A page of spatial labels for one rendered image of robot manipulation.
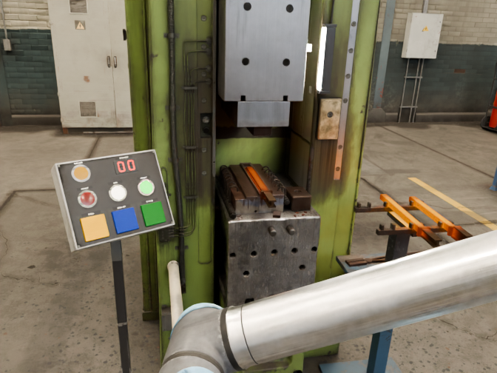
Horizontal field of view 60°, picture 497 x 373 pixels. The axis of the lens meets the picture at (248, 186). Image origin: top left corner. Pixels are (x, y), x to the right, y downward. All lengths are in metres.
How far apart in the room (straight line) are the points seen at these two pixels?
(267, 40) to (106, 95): 5.47
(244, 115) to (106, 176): 0.53
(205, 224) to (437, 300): 1.39
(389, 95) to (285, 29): 7.11
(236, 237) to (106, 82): 5.42
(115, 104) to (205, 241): 5.19
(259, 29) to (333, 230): 0.98
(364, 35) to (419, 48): 6.76
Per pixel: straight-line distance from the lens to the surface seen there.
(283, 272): 1.83
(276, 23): 1.60
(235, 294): 1.84
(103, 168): 1.50
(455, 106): 9.49
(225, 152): 2.13
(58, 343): 2.65
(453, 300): 0.61
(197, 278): 2.00
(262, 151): 2.17
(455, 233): 1.75
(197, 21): 1.70
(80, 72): 6.94
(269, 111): 1.63
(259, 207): 1.73
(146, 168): 1.54
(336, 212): 2.02
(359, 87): 1.90
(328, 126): 1.85
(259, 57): 1.59
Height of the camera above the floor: 1.62
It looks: 20 degrees down
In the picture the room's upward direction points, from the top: 2 degrees clockwise
